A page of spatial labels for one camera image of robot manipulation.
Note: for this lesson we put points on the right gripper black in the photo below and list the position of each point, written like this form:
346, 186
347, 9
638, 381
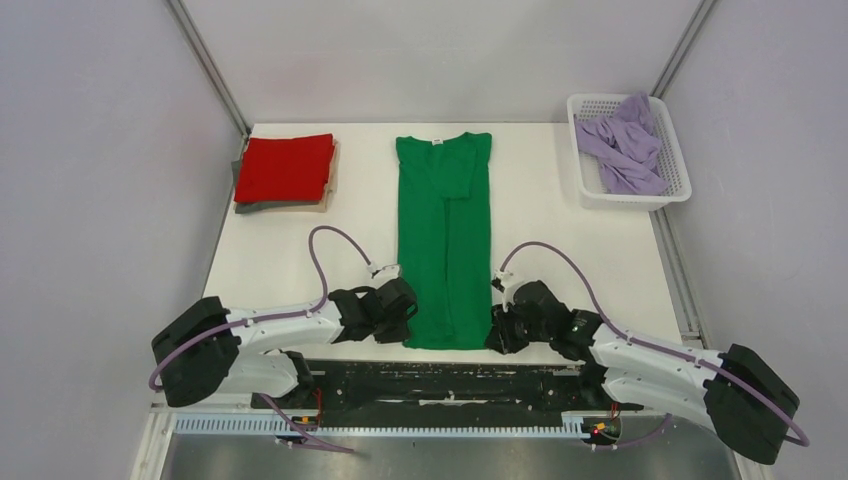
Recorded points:
500, 339

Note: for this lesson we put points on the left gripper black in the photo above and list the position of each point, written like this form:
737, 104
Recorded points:
400, 334

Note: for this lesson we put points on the green t-shirt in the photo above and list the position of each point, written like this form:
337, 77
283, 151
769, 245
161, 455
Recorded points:
444, 238

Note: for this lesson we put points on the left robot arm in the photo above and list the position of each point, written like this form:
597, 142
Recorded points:
210, 349

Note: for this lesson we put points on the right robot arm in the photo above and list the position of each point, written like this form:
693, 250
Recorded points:
734, 394

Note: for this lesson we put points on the white plastic basket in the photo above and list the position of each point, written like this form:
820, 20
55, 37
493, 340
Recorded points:
592, 193

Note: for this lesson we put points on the folded red t-shirt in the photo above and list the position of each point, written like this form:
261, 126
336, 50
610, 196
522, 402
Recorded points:
287, 170

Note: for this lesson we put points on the purple t-shirt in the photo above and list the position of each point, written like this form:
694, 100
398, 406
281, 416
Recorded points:
626, 148

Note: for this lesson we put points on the left corner metal strut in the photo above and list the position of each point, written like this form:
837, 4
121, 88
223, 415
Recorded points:
209, 67

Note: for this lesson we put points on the corner metal strut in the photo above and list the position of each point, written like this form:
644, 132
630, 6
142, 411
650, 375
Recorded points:
209, 67
686, 42

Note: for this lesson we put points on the right corner metal strut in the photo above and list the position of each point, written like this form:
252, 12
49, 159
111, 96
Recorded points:
686, 42

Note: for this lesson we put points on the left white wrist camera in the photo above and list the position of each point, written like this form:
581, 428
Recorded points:
385, 272

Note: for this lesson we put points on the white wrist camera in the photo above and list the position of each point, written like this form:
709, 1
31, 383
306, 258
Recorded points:
507, 283
385, 272

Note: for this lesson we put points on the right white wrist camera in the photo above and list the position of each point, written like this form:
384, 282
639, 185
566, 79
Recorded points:
507, 283

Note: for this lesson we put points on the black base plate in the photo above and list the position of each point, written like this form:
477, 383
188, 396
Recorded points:
397, 394

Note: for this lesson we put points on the white cable duct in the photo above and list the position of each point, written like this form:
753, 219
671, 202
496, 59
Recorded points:
270, 423

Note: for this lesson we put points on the aluminium rail frame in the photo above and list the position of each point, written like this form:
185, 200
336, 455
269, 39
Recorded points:
689, 322

